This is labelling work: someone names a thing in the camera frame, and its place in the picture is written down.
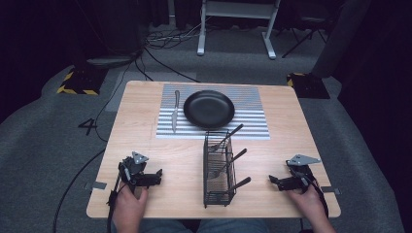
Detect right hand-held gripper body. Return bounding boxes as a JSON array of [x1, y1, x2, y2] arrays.
[[285, 153, 322, 195]]

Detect black floor cable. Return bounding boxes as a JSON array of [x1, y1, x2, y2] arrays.
[[143, 48, 201, 83], [51, 148, 108, 233], [94, 48, 146, 144]]

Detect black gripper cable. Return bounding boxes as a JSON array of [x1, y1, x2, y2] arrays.
[[106, 164, 126, 233], [306, 174, 330, 218]]

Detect grey striped placemat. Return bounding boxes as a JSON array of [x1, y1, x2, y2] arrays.
[[155, 83, 271, 141]]

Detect black wire cutlery rack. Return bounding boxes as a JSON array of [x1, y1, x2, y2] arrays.
[[202, 129, 238, 209]]

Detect black round plate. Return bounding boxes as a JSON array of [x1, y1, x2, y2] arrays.
[[183, 89, 236, 130]]

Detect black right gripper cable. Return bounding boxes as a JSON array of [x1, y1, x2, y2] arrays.
[[306, 174, 330, 218]]

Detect black-handled fork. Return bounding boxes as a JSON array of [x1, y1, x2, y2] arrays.
[[230, 176, 253, 192], [210, 148, 249, 180], [208, 123, 245, 153]]

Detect dark upright column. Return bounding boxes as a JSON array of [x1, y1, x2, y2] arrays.
[[310, 0, 373, 79]]

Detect person's legs in jeans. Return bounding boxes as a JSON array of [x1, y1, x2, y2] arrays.
[[141, 218, 270, 233]]

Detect person's right hand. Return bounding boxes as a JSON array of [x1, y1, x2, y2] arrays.
[[286, 183, 328, 226]]

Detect bundle of floor cables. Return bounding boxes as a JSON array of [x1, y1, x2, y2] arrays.
[[144, 22, 204, 50]]

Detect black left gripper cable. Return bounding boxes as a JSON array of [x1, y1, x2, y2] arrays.
[[106, 164, 126, 233]]

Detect white metal desk frame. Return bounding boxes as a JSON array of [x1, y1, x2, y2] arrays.
[[196, 0, 282, 60]]

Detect black yellow striped stand base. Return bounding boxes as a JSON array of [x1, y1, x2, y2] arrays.
[[286, 72, 331, 100], [55, 65, 109, 97]]

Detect black folding tripod stand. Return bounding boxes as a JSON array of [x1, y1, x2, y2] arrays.
[[281, 14, 328, 59]]

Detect black stand with grey base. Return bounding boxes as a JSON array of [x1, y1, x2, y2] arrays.
[[73, 0, 144, 70]]

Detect grey tape strip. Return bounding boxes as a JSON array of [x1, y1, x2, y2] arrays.
[[84, 181, 108, 191], [320, 185, 343, 196]]

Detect silver table knife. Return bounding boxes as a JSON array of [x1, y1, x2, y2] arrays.
[[171, 89, 182, 134]]

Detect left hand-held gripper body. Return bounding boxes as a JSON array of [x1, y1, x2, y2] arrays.
[[118, 150, 154, 195]]

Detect person's left hand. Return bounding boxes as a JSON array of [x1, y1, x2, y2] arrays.
[[113, 182, 150, 225]]

